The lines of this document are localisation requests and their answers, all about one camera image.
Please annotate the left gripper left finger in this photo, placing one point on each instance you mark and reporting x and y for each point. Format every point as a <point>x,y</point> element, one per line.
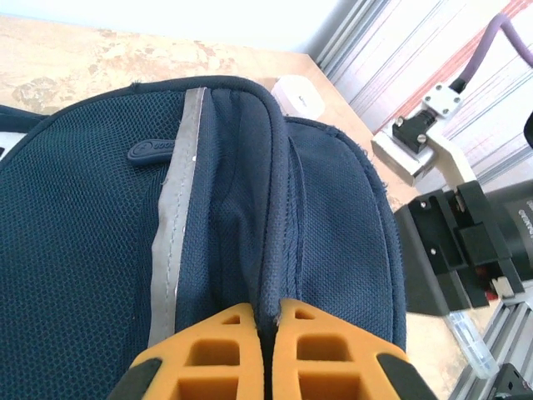
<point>216,358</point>

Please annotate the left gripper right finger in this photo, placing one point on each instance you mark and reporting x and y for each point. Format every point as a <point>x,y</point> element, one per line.
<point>329,358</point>

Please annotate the clear plastic pencil case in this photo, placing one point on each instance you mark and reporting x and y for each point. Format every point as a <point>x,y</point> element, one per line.
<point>472,346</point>

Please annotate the navy blue backpack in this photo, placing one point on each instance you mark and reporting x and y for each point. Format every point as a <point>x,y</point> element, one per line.
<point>83,229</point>

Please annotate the white square clock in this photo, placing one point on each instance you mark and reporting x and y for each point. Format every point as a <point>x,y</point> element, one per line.
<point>297,98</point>

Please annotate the aluminium mounting rail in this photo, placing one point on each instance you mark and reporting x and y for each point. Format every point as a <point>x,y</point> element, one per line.
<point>514,325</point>

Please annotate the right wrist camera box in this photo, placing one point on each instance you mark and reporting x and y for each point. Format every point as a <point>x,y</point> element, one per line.
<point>399,154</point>

